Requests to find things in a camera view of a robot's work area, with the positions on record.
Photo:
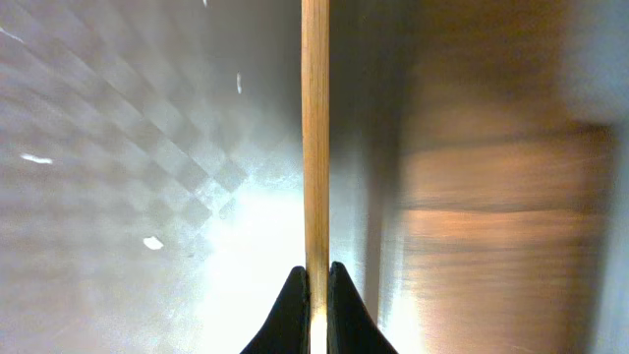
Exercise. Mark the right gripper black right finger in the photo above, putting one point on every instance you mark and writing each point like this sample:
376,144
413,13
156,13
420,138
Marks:
350,329

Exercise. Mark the dark brown serving tray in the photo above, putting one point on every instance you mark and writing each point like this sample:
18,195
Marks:
151,173

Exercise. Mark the wooden chopstick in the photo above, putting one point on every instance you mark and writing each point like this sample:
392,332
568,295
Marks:
315,27

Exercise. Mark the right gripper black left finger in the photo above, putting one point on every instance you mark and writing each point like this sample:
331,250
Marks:
287,327

